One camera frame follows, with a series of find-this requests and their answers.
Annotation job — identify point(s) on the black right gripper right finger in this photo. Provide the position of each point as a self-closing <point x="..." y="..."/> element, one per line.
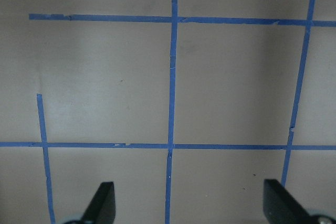
<point x="280" y="207"/>

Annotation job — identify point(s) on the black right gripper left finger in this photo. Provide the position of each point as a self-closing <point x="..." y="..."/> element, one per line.
<point x="102" y="208"/>

